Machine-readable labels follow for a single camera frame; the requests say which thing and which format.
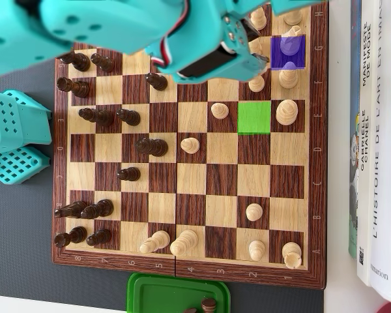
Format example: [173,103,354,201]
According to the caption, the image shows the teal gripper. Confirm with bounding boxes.
[143,0,317,82]

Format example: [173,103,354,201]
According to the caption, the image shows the light wooden chess knight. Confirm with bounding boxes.
[280,25,303,56]

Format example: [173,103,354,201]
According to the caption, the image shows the teal perforated robot base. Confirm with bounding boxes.
[0,88,53,186]

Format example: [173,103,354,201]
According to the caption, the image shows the light wooden chess rook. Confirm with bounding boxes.
[282,11,304,26]
[282,241,303,269]

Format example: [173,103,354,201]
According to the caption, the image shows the dark wooden chess pawn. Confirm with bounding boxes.
[117,167,141,183]
[145,72,168,91]
[90,53,115,73]
[116,108,141,127]
[86,229,112,246]

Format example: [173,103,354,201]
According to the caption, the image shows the dark wooden chess queen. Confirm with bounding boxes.
[135,138,169,157]

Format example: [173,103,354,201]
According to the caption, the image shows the dark wooden chess king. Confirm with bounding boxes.
[78,108,115,127]

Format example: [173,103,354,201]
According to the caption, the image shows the dark wooden chess bishop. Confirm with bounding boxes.
[60,51,91,72]
[54,200,88,218]

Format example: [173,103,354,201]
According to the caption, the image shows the dark wooden chess rook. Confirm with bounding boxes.
[53,226,88,248]
[57,76,91,98]

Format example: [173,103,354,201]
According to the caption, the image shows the light wooden chess queen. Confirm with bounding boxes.
[169,229,199,257]

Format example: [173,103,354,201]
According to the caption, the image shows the dark captured chess piece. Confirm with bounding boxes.
[201,298,218,313]

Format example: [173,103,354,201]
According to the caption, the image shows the white Gabrielle Chanel book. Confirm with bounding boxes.
[356,0,379,288]

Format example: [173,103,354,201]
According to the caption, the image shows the illustrated thin comic book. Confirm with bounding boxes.
[347,0,362,260]

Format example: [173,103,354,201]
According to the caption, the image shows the wooden chessboard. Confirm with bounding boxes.
[51,0,329,290]

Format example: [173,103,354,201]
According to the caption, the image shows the white art history book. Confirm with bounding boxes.
[369,0,391,303]

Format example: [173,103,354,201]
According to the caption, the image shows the green plastic tray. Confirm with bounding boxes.
[126,272,231,313]

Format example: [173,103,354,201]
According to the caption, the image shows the dark grey mat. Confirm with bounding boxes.
[0,58,325,313]

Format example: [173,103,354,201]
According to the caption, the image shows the red white black servo cable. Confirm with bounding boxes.
[151,0,192,78]

